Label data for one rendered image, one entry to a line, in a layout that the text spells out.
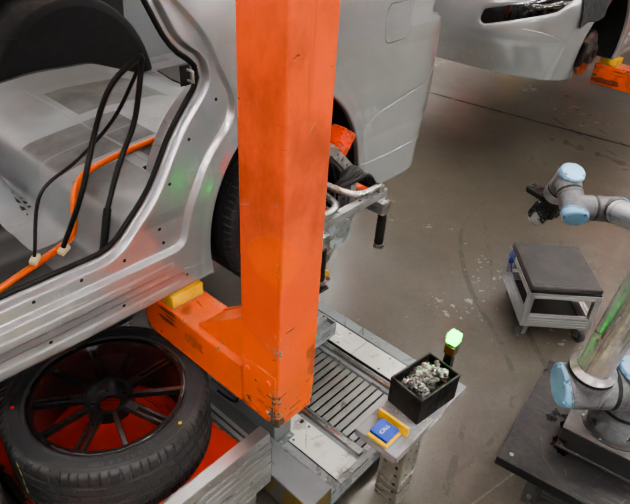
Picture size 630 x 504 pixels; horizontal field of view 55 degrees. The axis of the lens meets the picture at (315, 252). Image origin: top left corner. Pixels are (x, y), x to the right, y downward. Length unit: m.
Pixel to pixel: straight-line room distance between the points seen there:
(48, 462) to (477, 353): 1.98
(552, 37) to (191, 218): 3.03
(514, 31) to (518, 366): 2.24
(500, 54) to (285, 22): 3.23
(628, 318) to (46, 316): 1.64
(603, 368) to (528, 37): 2.73
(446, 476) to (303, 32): 1.84
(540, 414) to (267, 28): 1.76
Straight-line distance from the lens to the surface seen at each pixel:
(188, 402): 2.07
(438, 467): 2.61
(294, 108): 1.35
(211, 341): 2.01
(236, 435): 2.27
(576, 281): 3.19
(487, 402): 2.89
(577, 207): 2.31
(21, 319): 1.85
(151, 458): 1.96
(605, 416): 2.35
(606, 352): 2.06
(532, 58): 4.44
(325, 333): 2.83
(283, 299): 1.60
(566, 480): 2.34
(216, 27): 1.85
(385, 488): 2.43
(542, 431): 2.45
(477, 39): 4.40
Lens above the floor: 2.05
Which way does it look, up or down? 35 degrees down
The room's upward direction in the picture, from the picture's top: 4 degrees clockwise
